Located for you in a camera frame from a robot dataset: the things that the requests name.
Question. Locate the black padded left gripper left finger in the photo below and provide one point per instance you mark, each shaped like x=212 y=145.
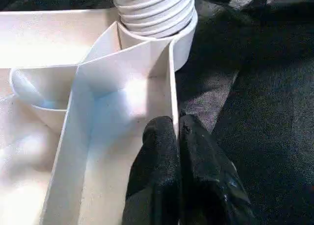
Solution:
x=157 y=176

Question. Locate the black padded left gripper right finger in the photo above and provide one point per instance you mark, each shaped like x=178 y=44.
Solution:
x=206 y=181

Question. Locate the white plastic table top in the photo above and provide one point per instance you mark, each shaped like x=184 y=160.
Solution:
x=110 y=100

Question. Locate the white plastic table leg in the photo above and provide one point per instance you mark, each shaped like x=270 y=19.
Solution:
x=157 y=14

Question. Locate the black work mat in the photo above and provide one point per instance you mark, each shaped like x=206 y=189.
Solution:
x=257 y=112

